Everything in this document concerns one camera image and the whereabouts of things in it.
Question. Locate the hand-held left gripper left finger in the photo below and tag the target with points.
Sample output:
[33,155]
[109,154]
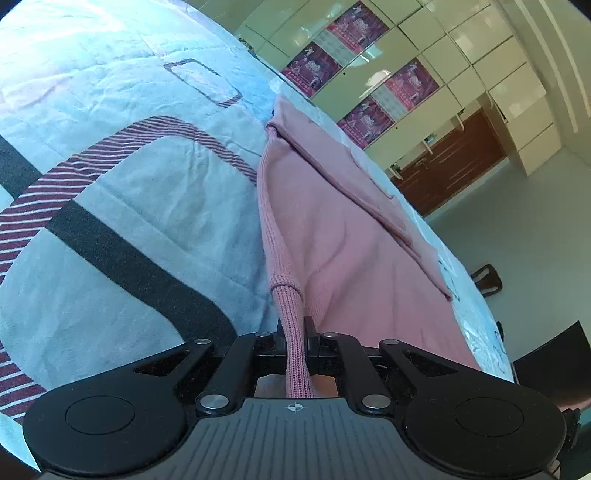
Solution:
[270,344]

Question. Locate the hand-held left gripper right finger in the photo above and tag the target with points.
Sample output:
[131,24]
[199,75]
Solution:
[319,344]

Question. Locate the pink knit sweater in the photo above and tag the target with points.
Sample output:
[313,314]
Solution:
[346,258]

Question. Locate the dark slipper on floor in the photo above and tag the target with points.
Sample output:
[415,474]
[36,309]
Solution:
[490,282]

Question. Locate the printed bed sheet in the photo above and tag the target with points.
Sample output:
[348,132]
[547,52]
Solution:
[115,207]

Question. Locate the brown wooden drawer unit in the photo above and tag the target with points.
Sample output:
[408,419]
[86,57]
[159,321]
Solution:
[452,159]

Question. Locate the wooden side table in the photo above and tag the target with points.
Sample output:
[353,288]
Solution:
[554,364]

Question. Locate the cream overhead cabinet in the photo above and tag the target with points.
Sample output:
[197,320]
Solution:
[524,134]

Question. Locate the cream glossy wardrobe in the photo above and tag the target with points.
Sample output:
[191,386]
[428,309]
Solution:
[461,46]

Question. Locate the red wall poster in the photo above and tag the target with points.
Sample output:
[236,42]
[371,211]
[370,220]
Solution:
[358,23]
[310,69]
[412,83]
[367,122]

